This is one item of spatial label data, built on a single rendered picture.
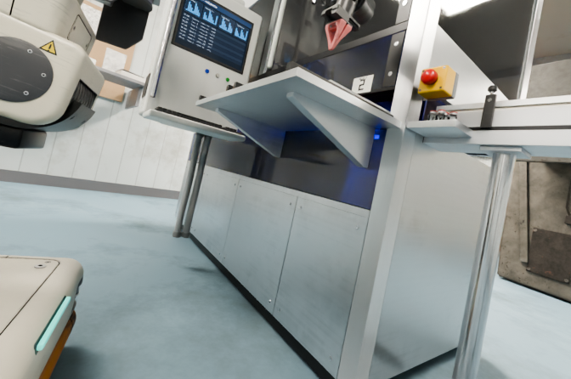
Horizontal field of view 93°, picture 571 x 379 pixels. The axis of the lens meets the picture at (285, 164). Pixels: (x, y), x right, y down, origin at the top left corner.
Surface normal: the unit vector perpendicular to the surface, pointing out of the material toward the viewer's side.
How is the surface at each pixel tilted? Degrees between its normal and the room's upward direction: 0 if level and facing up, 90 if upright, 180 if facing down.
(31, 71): 90
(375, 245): 90
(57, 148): 90
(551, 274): 90
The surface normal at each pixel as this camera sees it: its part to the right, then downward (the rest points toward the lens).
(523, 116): -0.79, -0.19
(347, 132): 0.58, 0.09
